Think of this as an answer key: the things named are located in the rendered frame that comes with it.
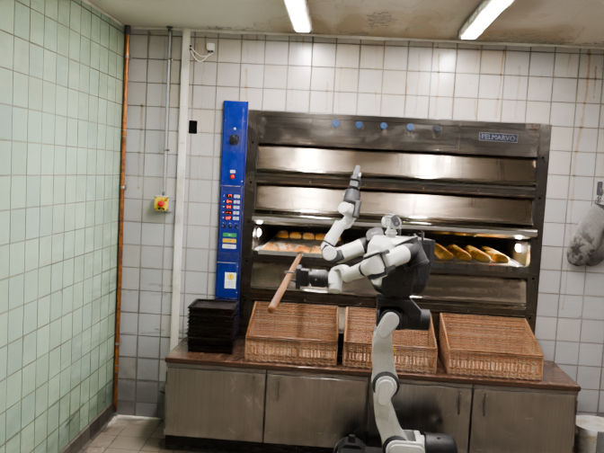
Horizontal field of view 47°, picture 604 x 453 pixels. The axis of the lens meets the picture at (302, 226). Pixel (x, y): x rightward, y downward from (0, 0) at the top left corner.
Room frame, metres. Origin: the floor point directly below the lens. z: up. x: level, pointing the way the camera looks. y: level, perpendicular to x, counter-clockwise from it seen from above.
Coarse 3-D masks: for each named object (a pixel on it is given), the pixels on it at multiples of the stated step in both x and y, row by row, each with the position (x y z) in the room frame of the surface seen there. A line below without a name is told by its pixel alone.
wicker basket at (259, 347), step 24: (264, 312) 4.54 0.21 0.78; (288, 312) 4.53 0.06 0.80; (336, 312) 4.46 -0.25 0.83; (264, 336) 4.09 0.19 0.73; (288, 336) 4.49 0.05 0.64; (312, 336) 4.49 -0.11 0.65; (336, 336) 4.13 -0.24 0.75; (264, 360) 4.09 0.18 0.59; (288, 360) 4.09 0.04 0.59; (312, 360) 4.08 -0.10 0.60; (336, 360) 4.07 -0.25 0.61
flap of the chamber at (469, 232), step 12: (252, 216) 4.45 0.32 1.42; (348, 228) 4.60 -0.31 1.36; (360, 228) 4.55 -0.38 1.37; (384, 228) 4.46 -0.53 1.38; (408, 228) 4.39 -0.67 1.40; (420, 228) 4.39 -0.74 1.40; (432, 228) 4.38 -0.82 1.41; (444, 228) 4.38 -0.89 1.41; (456, 228) 4.38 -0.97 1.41; (468, 228) 4.37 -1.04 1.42
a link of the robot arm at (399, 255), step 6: (402, 246) 3.38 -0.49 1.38; (372, 252) 3.27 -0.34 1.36; (378, 252) 3.27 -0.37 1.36; (384, 252) 3.28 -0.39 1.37; (390, 252) 3.30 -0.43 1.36; (396, 252) 3.32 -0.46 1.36; (402, 252) 3.34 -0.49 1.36; (408, 252) 3.37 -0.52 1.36; (366, 258) 3.28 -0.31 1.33; (384, 258) 3.28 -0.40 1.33; (390, 258) 3.27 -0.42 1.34; (396, 258) 3.30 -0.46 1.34; (402, 258) 3.33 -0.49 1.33; (408, 258) 3.37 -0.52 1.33; (384, 264) 3.31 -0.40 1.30; (390, 264) 3.26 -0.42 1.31; (396, 264) 3.30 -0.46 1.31; (390, 270) 3.26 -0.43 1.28; (384, 276) 3.25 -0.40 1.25
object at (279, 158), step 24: (264, 144) 4.63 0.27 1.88; (264, 168) 4.55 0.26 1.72; (288, 168) 4.54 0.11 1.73; (312, 168) 4.56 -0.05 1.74; (336, 168) 4.55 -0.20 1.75; (360, 168) 4.55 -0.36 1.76; (384, 168) 4.54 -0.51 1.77; (408, 168) 4.53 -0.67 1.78; (432, 168) 4.53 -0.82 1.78; (456, 168) 4.52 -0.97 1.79; (480, 168) 4.52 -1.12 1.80; (504, 168) 4.51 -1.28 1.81; (528, 168) 4.51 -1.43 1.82
